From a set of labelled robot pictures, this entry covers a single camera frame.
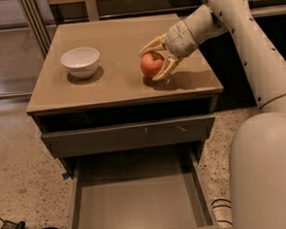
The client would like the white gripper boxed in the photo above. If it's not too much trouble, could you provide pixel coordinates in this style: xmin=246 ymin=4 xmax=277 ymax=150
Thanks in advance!
xmin=140 ymin=20 xmax=198 ymax=82

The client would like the red apple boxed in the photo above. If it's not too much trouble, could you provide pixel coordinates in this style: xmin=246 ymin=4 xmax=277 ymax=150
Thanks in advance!
xmin=140 ymin=51 xmax=164 ymax=79

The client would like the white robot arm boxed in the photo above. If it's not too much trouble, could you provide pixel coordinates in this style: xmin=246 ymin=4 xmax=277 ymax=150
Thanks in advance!
xmin=141 ymin=0 xmax=286 ymax=229

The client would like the grey drawer cabinet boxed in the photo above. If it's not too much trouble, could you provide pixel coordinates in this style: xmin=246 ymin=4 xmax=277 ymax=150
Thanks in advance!
xmin=26 ymin=16 xmax=223 ymax=174

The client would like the closed grey top drawer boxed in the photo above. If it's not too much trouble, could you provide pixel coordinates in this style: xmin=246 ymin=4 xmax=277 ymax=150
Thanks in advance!
xmin=42 ymin=114 xmax=215 ymax=158

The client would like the open grey middle drawer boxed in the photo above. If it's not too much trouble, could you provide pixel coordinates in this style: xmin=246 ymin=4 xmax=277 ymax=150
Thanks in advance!
xmin=68 ymin=151 xmax=232 ymax=229

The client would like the white ceramic bowl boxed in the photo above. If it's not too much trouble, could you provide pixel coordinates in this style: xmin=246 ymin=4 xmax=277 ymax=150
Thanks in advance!
xmin=61 ymin=47 xmax=101 ymax=80

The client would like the blue tape piece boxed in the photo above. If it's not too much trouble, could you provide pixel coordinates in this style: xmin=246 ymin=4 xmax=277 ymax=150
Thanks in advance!
xmin=62 ymin=173 xmax=69 ymax=180

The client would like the metal railing frame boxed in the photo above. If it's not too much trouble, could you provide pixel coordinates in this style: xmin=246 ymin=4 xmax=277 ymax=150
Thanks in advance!
xmin=16 ymin=0 xmax=286 ymax=55

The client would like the black looped cable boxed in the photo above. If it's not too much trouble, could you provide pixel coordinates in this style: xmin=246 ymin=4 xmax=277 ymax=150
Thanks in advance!
xmin=210 ymin=197 xmax=235 ymax=228

